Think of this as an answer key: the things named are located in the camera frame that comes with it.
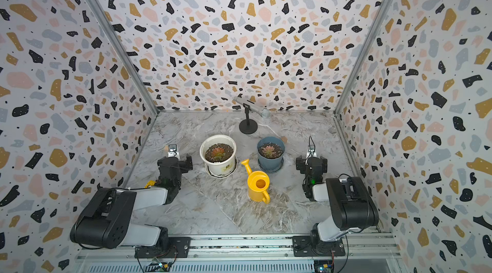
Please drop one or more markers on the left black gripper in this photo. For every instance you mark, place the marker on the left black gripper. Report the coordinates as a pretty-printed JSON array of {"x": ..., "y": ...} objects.
[{"x": 182, "y": 165}]

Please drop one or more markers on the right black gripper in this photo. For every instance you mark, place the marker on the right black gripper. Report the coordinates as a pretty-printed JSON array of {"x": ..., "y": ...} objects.
[{"x": 302, "y": 164}]

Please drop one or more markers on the yellow plastic watering can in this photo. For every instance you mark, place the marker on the yellow plastic watering can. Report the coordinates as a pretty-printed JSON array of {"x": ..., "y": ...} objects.
[{"x": 258, "y": 184}]

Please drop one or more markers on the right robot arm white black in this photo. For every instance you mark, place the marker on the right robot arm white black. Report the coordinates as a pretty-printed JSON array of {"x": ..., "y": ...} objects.
[{"x": 352, "y": 208}]

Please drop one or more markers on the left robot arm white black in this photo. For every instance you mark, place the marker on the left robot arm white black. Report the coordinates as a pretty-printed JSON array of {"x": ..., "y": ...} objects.
[{"x": 105, "y": 223}]

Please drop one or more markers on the pink succulent in blue pot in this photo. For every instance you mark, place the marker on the pink succulent in blue pot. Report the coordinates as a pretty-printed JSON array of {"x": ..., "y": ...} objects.
[{"x": 270, "y": 151}]

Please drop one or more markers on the red green succulent in white pot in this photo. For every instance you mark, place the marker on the red green succulent in white pot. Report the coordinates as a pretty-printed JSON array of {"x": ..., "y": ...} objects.
[{"x": 217, "y": 154}]

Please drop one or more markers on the yellow red toy car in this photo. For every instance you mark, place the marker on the yellow red toy car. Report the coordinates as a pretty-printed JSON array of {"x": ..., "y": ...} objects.
[{"x": 150, "y": 184}]

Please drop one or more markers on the blue plant pot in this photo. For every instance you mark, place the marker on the blue plant pot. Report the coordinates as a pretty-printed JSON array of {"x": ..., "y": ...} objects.
[{"x": 270, "y": 163}]

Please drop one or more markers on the white saucer under white pot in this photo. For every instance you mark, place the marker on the white saucer under white pot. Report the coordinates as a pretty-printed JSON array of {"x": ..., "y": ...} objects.
[{"x": 222, "y": 175}]

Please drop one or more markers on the blue saucer under blue pot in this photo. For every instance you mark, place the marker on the blue saucer under blue pot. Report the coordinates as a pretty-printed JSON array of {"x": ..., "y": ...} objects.
[{"x": 274, "y": 170}]

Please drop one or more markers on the white plant pot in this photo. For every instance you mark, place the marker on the white plant pot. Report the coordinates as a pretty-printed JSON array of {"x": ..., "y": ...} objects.
[{"x": 219, "y": 141}]

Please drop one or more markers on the microphone on black stand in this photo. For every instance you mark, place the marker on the microphone on black stand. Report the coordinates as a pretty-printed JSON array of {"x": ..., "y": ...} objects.
[{"x": 249, "y": 126}]

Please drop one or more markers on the left green circuit board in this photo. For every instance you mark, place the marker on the left green circuit board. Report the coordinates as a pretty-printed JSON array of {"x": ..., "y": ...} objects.
[{"x": 160, "y": 266}]

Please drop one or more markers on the green circuit board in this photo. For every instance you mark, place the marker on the green circuit board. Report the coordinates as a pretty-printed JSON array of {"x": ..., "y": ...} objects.
[
  {"x": 160, "y": 266},
  {"x": 323, "y": 266}
]

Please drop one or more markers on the right green circuit board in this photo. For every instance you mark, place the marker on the right green circuit board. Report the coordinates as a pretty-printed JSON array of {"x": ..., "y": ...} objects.
[{"x": 323, "y": 266}]

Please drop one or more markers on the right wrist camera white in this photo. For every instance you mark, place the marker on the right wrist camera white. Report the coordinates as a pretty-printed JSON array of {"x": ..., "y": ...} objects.
[{"x": 311, "y": 151}]

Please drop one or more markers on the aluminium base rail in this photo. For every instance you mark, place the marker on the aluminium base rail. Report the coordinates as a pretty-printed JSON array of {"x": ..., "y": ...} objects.
[{"x": 363, "y": 252}]

